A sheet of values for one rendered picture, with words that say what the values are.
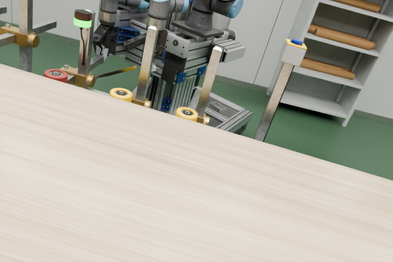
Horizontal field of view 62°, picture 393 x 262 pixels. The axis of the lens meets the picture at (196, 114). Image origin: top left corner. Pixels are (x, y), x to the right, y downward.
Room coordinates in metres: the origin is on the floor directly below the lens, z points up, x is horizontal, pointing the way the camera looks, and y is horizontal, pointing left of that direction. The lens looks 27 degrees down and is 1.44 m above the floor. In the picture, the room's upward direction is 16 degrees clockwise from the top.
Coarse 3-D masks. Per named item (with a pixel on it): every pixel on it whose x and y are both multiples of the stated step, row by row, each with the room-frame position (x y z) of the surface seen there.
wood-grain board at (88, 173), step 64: (0, 64) 1.02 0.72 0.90; (0, 128) 0.68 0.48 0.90; (64, 128) 0.76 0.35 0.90; (128, 128) 0.85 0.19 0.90; (192, 128) 0.96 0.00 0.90; (0, 192) 0.48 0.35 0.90; (64, 192) 0.53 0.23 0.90; (128, 192) 0.58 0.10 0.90; (192, 192) 0.64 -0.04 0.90; (256, 192) 0.71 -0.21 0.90; (320, 192) 0.80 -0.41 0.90; (384, 192) 0.89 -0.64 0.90; (0, 256) 0.35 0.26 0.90; (64, 256) 0.38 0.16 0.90; (128, 256) 0.42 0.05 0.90; (192, 256) 0.46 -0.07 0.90; (256, 256) 0.50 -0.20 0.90; (320, 256) 0.55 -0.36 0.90; (384, 256) 0.61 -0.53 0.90
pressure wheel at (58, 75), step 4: (44, 72) 1.05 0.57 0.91; (48, 72) 1.06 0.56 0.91; (52, 72) 1.07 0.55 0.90; (56, 72) 1.06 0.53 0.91; (60, 72) 1.09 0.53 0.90; (64, 72) 1.09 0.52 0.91; (44, 76) 1.04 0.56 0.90; (48, 76) 1.03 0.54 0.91; (52, 76) 1.03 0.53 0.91; (56, 76) 1.04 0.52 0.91; (60, 76) 1.05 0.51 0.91; (64, 76) 1.06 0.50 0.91; (56, 80) 1.03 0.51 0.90; (60, 80) 1.04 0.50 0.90; (64, 80) 1.05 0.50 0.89
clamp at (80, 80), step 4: (60, 68) 1.19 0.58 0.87; (72, 68) 1.22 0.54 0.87; (76, 68) 1.23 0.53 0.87; (68, 72) 1.18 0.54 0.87; (72, 72) 1.19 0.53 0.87; (76, 72) 1.20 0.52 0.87; (76, 76) 1.18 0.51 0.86; (80, 76) 1.18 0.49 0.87; (84, 76) 1.18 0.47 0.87; (88, 76) 1.19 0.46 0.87; (92, 76) 1.20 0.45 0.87; (76, 80) 1.18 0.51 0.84; (80, 80) 1.18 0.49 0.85; (84, 80) 1.18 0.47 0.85; (88, 80) 1.18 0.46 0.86; (92, 80) 1.19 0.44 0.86; (76, 84) 1.18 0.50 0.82; (80, 84) 1.18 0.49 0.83; (84, 84) 1.18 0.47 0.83; (88, 84) 1.18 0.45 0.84; (92, 84) 1.20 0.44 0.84
